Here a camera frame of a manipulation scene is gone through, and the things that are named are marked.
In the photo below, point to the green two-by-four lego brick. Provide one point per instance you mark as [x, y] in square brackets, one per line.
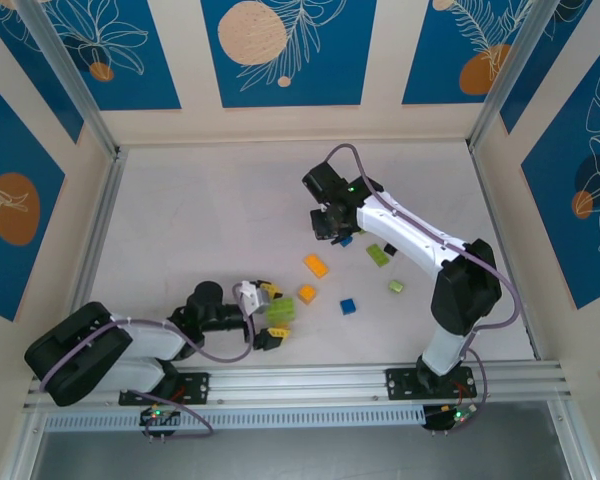
[378, 255]
[280, 317]

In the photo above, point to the orange two-by-four lego brick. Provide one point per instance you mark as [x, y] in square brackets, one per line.
[316, 266]

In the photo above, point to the black lego brick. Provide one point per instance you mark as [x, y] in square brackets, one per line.
[390, 248]

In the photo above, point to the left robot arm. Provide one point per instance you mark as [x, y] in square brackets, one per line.
[145, 342]

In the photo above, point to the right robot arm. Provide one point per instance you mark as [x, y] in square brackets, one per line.
[410, 230]

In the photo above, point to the orange two-by-two lego brick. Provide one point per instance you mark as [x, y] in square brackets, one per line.
[307, 294]

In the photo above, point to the blue two-by-two lego brick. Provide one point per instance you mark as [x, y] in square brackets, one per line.
[348, 306]

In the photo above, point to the grey metal panel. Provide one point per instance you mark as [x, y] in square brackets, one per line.
[305, 455]

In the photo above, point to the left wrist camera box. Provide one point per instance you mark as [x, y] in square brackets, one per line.
[252, 299]

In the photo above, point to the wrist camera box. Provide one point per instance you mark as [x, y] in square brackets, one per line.
[252, 299]
[321, 226]

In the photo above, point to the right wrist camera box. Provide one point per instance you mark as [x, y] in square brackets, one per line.
[321, 226]

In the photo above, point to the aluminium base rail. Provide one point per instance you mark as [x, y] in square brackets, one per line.
[305, 380]

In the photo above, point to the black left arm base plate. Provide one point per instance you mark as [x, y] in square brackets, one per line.
[195, 387]

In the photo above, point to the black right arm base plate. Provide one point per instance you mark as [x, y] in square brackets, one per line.
[400, 382]

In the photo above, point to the aluminium side rail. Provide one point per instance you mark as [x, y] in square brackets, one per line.
[101, 225]
[489, 200]

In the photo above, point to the aluminium frame post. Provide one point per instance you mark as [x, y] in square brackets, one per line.
[506, 75]
[71, 75]

